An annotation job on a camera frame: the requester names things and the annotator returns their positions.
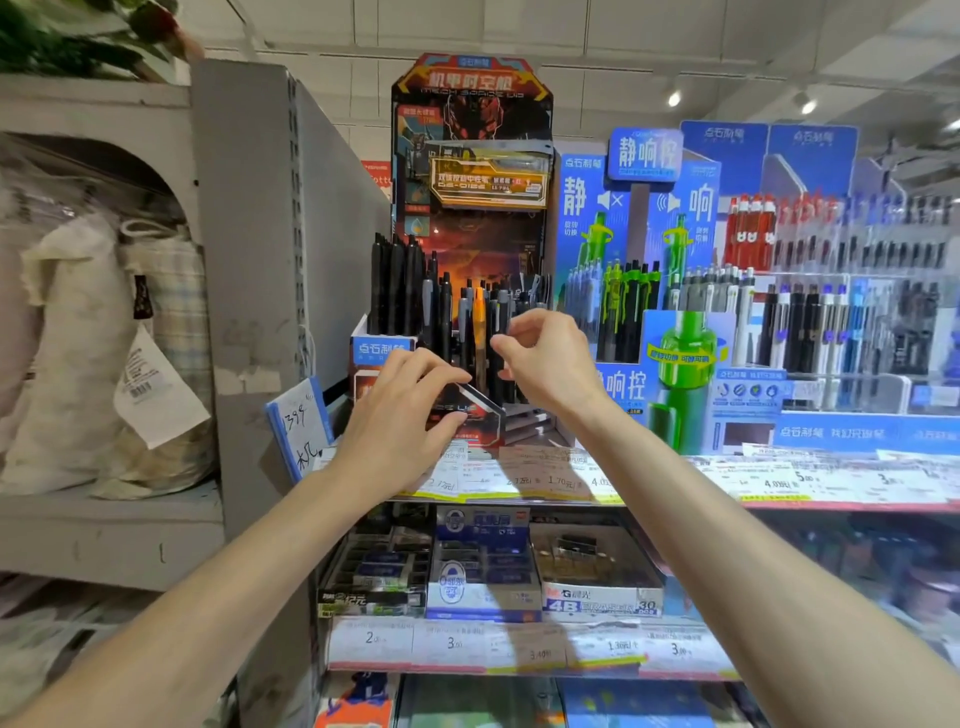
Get person's right hand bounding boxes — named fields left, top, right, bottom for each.
left=489, top=308, right=618, bottom=434

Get person's left hand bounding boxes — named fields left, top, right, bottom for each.
left=330, top=346, right=474, bottom=501

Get black grey gel pen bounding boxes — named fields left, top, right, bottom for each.
left=492, top=288, right=516, bottom=405

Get person's left forearm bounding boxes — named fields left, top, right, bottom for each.
left=0, top=450, right=395, bottom=728

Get person's right forearm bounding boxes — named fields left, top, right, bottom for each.
left=558, top=397, right=960, bottom=728

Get group of green black pens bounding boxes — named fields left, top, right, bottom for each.
left=562, top=258, right=757, bottom=369

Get blue handwritten price sign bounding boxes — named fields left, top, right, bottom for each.
left=265, top=376, right=337, bottom=484

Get blue white eraser box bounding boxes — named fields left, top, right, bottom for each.
left=425, top=505, right=543, bottom=624

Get black eraser box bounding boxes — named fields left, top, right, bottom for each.
left=318, top=516, right=438, bottom=621

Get blue green pen display stand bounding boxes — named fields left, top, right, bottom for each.
left=553, top=127, right=742, bottom=456

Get clear boxed pen set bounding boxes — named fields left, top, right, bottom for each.
left=426, top=148, right=553, bottom=212

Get grey white eraser box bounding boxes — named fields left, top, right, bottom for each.
left=528, top=520, right=666, bottom=621

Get short shelf price label strip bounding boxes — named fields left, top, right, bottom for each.
left=326, top=616, right=742, bottom=682

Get dark robot print pen display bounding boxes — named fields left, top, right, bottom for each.
left=349, top=52, right=558, bottom=451

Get grey metal shelf unit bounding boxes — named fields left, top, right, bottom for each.
left=0, top=58, right=393, bottom=728

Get orange blue packet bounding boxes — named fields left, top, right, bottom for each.
left=313, top=670, right=400, bottom=728

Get white paper tag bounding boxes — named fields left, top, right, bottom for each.
left=113, top=323, right=213, bottom=452

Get checkered fabric bag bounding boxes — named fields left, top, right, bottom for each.
left=91, top=219, right=220, bottom=502

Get long shelf price label strip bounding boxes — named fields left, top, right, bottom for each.
left=390, top=441, right=960, bottom=513

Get rows of assorted pens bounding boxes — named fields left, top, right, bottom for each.
left=721, top=191, right=960, bottom=380

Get blue tiered pen rack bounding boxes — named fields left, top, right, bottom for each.
left=681, top=120, right=960, bottom=456

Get blue flat package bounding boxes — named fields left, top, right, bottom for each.
left=556, top=678, right=717, bottom=728

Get white fabric bag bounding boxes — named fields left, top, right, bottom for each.
left=0, top=213, right=142, bottom=498

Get plastic wrapped packages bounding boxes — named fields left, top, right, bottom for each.
left=0, top=576, right=230, bottom=728

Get clear plastic wrapped bedding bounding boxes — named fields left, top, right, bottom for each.
left=0, top=132, right=190, bottom=421

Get green artificial plant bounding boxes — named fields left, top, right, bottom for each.
left=0, top=0, right=205, bottom=82

